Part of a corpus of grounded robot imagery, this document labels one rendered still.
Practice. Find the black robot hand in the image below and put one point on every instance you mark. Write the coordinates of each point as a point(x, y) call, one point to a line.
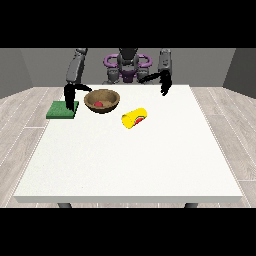
point(70, 95)
point(165, 81)

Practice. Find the green square pad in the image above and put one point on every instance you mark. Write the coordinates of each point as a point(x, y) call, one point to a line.
point(60, 110)

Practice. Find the small red ball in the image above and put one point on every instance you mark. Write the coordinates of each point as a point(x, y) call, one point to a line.
point(98, 104)

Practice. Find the brown wooden bowl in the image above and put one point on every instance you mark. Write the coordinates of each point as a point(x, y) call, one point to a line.
point(101, 100)

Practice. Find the yellow cup with melon print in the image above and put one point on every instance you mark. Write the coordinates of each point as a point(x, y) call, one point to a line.
point(134, 118)

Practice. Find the grey robot trunk purple rings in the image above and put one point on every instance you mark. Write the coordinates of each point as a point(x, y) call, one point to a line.
point(127, 68)

